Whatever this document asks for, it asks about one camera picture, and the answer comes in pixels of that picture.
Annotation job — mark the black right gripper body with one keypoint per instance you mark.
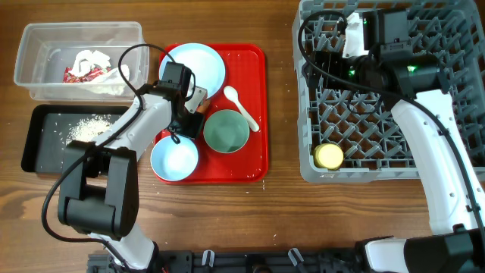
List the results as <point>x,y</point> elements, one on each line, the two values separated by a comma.
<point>339,73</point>

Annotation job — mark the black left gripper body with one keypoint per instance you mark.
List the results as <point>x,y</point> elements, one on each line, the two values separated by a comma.
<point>189,125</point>

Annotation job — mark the light blue bowl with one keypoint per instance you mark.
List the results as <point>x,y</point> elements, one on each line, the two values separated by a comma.
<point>172,161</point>

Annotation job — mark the green bowl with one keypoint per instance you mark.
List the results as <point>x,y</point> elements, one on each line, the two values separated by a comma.
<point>226,131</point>

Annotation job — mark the white plastic spoon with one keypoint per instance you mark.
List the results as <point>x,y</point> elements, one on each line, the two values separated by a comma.
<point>232,95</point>

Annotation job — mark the light blue plate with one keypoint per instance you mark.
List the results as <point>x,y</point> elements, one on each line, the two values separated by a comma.
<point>207,65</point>

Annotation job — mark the yellow plastic cup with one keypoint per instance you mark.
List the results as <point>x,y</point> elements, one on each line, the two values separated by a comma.
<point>329,156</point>

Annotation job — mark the white rice pile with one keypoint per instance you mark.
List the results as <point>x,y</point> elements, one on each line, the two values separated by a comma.
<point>89,128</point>

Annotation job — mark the red snack wrapper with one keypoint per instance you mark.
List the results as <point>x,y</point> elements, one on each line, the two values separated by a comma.
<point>90,76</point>

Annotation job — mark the orange carrot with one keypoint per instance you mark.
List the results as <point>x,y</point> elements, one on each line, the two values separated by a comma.
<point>204,107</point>

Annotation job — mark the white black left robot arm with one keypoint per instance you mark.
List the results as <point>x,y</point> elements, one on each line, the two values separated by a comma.
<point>98,188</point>

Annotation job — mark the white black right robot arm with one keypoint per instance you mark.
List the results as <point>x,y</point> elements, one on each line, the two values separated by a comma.
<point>416,91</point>

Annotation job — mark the grey dishwasher rack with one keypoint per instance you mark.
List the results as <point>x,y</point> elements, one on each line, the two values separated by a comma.
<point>373,146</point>

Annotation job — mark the black food waste tray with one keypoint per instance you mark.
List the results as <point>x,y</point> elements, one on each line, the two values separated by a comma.
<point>49,125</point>

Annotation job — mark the clear plastic waste bin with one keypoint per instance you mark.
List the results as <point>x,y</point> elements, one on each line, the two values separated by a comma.
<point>47,51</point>

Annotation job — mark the red serving tray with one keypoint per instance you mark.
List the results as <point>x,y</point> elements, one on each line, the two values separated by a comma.
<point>245,71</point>

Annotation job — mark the black mounting rail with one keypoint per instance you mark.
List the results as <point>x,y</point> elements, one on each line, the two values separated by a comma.
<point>327,260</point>

